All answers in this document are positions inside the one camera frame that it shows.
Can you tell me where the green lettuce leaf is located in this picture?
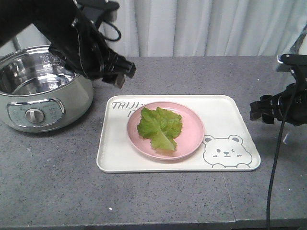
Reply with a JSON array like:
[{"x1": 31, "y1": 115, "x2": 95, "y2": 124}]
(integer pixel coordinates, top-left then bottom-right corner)
[{"x1": 137, "y1": 107, "x2": 183, "y2": 151}]

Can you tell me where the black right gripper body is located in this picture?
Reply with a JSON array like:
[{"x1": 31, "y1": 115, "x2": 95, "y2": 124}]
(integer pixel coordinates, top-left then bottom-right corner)
[{"x1": 274, "y1": 83, "x2": 307, "y2": 126}]

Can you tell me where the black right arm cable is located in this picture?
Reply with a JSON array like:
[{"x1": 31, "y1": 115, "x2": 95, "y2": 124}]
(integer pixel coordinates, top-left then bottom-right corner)
[{"x1": 266, "y1": 69, "x2": 299, "y2": 230}]

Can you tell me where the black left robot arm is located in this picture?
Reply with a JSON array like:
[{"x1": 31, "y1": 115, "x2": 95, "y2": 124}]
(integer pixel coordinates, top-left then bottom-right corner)
[{"x1": 0, "y1": 0, "x2": 136, "y2": 88}]

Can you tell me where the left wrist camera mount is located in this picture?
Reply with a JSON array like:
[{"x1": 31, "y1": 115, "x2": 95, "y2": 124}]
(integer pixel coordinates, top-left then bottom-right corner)
[{"x1": 76, "y1": 0, "x2": 119, "y2": 28}]

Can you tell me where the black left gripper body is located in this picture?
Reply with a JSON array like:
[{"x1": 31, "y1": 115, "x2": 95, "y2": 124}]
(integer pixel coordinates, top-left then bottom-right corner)
[{"x1": 88, "y1": 45, "x2": 123, "y2": 80}]

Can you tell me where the pale green electric pot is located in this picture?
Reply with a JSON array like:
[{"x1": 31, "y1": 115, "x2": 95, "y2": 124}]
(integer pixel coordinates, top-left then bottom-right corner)
[{"x1": 0, "y1": 46, "x2": 94, "y2": 133}]

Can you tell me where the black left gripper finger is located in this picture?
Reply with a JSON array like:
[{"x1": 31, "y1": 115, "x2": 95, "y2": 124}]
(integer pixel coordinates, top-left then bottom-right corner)
[
  {"x1": 102, "y1": 73, "x2": 125, "y2": 89},
  {"x1": 117, "y1": 57, "x2": 136, "y2": 78}
]

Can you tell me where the white pleated curtain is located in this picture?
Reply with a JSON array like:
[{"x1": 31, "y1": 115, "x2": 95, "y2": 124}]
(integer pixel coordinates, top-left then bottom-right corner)
[{"x1": 9, "y1": 0, "x2": 307, "y2": 58}]

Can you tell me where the cream bear serving tray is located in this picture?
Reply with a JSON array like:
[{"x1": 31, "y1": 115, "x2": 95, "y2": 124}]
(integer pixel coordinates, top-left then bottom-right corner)
[{"x1": 96, "y1": 95, "x2": 261, "y2": 173}]

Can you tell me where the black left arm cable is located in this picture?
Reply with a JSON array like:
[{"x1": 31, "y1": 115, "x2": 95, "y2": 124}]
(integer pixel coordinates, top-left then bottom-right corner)
[{"x1": 71, "y1": 19, "x2": 122, "y2": 72}]

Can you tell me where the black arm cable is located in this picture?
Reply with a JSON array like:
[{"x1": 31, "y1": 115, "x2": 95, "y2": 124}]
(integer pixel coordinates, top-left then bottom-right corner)
[
  {"x1": 71, "y1": 19, "x2": 122, "y2": 72},
  {"x1": 266, "y1": 69, "x2": 299, "y2": 230}
]

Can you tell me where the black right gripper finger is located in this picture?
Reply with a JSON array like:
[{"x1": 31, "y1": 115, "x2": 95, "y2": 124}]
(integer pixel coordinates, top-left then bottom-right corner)
[
  {"x1": 249, "y1": 101, "x2": 272, "y2": 121},
  {"x1": 259, "y1": 94, "x2": 275, "y2": 124}
]

